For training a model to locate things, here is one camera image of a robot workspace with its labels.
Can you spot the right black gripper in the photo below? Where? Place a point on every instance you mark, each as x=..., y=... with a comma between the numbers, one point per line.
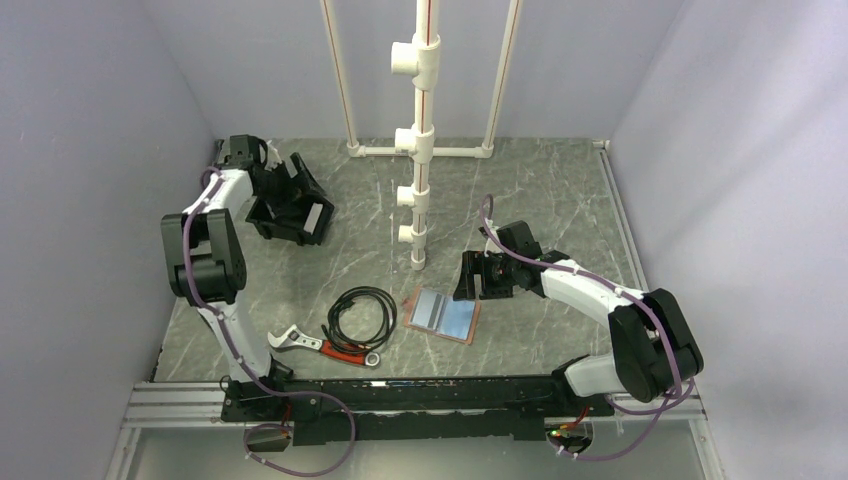
x=477, y=262

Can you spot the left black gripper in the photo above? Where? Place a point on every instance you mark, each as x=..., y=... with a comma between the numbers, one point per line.
x=303, y=181

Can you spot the white credit card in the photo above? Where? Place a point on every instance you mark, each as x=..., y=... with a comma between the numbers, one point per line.
x=457, y=319

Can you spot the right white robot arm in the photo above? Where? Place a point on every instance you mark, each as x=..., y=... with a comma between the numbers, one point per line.
x=653, y=351

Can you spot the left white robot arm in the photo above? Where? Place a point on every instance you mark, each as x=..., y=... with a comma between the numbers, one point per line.
x=205, y=262

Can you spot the black plastic card bin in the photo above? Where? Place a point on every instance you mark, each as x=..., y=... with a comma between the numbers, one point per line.
x=285, y=221

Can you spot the white card stack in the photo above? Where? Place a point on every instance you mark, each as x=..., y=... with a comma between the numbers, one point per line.
x=313, y=218

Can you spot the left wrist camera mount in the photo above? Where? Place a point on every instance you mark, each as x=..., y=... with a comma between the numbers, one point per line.
x=270, y=157

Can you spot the red handled adjustable wrench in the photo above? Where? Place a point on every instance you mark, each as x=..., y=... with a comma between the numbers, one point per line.
x=293, y=338

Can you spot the white PVC pipe frame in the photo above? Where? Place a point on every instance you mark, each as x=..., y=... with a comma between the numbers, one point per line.
x=420, y=60

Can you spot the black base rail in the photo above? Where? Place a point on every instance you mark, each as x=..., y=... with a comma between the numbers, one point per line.
x=322, y=411

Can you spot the aluminium extrusion frame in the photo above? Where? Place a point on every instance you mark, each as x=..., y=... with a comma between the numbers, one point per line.
x=185, y=405

